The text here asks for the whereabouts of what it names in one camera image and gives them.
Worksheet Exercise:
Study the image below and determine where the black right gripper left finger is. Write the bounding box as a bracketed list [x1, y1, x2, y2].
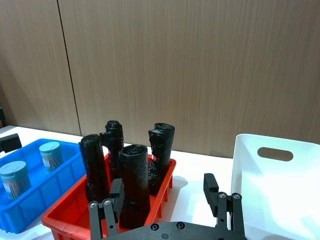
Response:
[88, 178, 125, 240]

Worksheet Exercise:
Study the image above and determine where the black boxy device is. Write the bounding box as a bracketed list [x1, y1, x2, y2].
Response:
[0, 133, 22, 154]

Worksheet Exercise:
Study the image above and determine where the teal toothpick container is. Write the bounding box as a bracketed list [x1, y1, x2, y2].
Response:
[0, 160, 32, 201]
[38, 141, 64, 175]

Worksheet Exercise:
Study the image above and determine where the blue plastic bin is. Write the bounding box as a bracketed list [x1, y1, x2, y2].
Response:
[0, 138, 87, 235]

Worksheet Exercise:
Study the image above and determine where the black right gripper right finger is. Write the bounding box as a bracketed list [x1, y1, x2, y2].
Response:
[203, 172, 247, 237]

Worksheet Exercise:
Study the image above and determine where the red plastic bin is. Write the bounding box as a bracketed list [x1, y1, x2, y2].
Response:
[41, 152, 177, 240]

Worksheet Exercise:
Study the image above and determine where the black garbage bag roll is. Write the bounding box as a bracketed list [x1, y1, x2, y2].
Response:
[99, 120, 125, 181]
[118, 144, 152, 229]
[79, 134, 111, 203]
[147, 122, 176, 196]

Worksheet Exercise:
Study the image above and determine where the white plastic bin with handle hole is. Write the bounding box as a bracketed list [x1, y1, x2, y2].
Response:
[230, 133, 320, 240]

